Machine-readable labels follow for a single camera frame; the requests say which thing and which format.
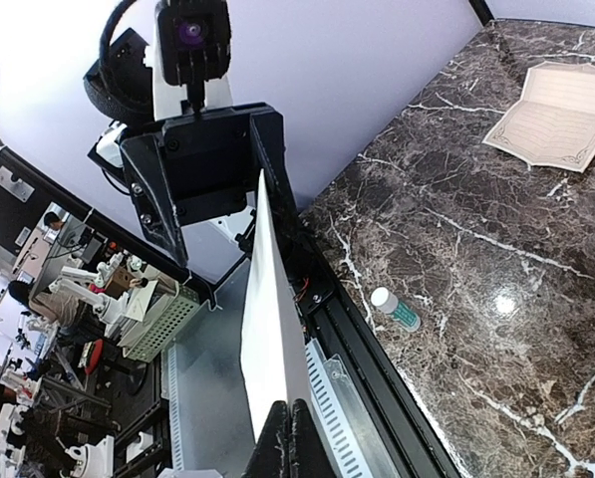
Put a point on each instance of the small white-capped glue bottle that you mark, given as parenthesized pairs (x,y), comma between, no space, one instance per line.
(389,304)

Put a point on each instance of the right black corner post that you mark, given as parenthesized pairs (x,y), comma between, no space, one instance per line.
(482,11)

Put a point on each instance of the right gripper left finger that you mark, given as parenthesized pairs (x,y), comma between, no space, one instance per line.
(270,456)

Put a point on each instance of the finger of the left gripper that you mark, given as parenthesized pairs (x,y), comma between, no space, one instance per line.
(151,195)
(268,146)

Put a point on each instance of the black front frame rail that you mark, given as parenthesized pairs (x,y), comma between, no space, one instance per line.
(332,317)

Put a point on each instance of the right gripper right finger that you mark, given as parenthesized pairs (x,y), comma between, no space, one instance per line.
(307,455)

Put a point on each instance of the white slotted cable duct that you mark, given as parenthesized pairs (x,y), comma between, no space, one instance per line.
(211,433)

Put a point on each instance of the white letter paper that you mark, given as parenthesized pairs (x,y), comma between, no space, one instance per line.
(272,357)

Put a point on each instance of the beige lined stationery sheet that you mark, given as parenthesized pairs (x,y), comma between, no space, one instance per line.
(553,122)

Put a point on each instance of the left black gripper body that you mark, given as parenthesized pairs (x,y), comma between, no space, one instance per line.
(208,160)

